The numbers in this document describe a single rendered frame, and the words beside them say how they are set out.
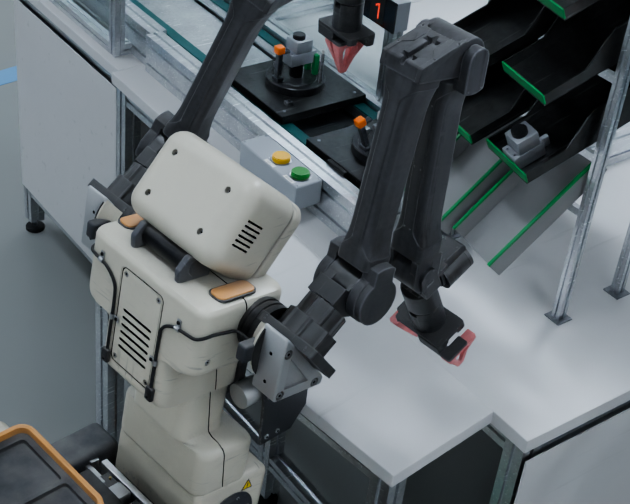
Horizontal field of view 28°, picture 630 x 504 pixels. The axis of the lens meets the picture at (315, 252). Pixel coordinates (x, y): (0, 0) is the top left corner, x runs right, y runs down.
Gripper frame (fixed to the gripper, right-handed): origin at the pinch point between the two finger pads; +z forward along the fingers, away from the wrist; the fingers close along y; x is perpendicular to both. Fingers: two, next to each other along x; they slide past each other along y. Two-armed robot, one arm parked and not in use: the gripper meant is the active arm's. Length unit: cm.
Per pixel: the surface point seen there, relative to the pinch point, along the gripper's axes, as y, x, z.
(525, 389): -60, -2, 37
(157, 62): 71, 0, 34
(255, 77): 45, -11, 28
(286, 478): -5, 9, 106
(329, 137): 15.2, -10.7, 27.4
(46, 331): 90, 26, 124
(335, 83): 35, -27, 28
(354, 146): 7.2, -11.3, 25.5
